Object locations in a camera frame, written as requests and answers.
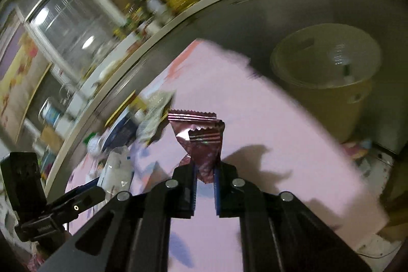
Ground dark purple snack wrapper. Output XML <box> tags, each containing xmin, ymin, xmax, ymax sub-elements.
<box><xmin>167</xmin><ymin>109</ymin><xmax>225</xmax><ymax>184</ymax></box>

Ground yellow cardboard box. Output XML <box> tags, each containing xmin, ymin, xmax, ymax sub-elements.
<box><xmin>104</xmin><ymin>91</ymin><xmax>147</xmax><ymax>128</ymax></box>

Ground white yogurt cup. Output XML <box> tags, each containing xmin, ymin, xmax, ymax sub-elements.
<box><xmin>84</xmin><ymin>133</ymin><xmax>104</xmax><ymax>157</ymax></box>

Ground beige trash bin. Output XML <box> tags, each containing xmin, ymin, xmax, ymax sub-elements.
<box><xmin>270</xmin><ymin>23</ymin><xmax>382</xmax><ymax>143</ymax></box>

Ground grey kitchen cabinets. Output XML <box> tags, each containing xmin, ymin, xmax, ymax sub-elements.
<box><xmin>45</xmin><ymin>0</ymin><xmax>407</xmax><ymax>200</ymax></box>

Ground kitchen window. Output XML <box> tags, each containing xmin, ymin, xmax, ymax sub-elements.
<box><xmin>25</xmin><ymin>0</ymin><xmax>126</xmax><ymax>83</ymax></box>

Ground clear plastic bag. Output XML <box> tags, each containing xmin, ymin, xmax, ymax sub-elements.
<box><xmin>97</xmin><ymin>146</ymin><xmax>134</xmax><ymax>200</ymax></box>

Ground pink floral tablecloth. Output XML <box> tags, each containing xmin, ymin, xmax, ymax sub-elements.
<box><xmin>65</xmin><ymin>38</ymin><xmax>390</xmax><ymax>272</ymax></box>

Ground yellow snack packet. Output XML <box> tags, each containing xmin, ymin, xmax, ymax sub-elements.
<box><xmin>136</xmin><ymin>90</ymin><xmax>174</xmax><ymax>145</ymax></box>

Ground sink faucet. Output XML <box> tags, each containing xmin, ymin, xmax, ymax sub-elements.
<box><xmin>59</xmin><ymin>83</ymin><xmax>77</xmax><ymax>107</ymax></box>

